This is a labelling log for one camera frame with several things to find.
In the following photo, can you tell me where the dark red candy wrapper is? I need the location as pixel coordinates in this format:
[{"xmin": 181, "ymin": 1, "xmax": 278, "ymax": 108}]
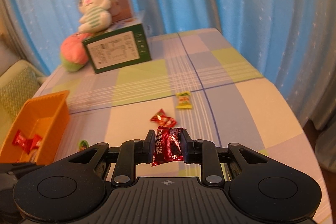
[{"xmin": 151, "ymin": 126, "xmax": 183, "ymax": 166}]

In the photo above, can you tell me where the red square snack pack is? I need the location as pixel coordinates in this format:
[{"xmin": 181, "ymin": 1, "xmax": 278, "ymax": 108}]
[{"xmin": 12, "ymin": 130, "xmax": 33, "ymax": 154}]

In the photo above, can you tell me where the orange plastic basket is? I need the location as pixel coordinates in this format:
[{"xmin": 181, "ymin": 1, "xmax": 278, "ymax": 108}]
[{"xmin": 1, "ymin": 90, "xmax": 70, "ymax": 165}]

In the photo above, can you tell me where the red candy with peanuts picture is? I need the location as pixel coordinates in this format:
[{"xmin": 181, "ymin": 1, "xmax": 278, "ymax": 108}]
[{"xmin": 150, "ymin": 109, "xmax": 177, "ymax": 128}]

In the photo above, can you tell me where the long dark green snack pack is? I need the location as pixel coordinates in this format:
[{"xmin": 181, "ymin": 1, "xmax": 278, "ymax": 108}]
[{"xmin": 78, "ymin": 140, "xmax": 89, "ymax": 151}]

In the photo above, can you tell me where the yellow candy wrapper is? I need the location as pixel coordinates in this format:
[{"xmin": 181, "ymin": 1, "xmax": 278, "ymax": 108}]
[{"xmin": 176, "ymin": 92, "xmax": 193, "ymax": 109}]

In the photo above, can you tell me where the checkered tablecloth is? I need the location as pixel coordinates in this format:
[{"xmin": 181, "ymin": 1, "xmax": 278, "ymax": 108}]
[{"xmin": 37, "ymin": 28, "xmax": 333, "ymax": 223}]

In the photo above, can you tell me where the zigzag patterned cushion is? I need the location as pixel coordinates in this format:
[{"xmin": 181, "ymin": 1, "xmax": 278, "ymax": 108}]
[{"xmin": 1, "ymin": 66, "xmax": 40, "ymax": 121}]

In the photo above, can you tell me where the green white carton box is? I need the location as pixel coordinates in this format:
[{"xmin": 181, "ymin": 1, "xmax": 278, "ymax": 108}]
[{"xmin": 83, "ymin": 11, "xmax": 151, "ymax": 74}]

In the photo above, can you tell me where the pink green star plush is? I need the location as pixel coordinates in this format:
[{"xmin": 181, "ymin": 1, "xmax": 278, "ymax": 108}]
[{"xmin": 60, "ymin": 33, "xmax": 91, "ymax": 72}]

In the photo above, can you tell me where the grey frilled curtain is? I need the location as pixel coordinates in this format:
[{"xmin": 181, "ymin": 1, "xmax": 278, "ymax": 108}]
[{"xmin": 315, "ymin": 121, "xmax": 336, "ymax": 173}]

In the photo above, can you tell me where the white bunny plush toy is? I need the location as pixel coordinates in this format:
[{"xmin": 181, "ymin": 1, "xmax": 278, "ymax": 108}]
[{"xmin": 78, "ymin": 0, "xmax": 112, "ymax": 34}]

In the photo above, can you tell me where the blue star curtain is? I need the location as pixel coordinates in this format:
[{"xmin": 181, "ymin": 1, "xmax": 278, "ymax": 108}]
[{"xmin": 1, "ymin": 0, "xmax": 335, "ymax": 128}]

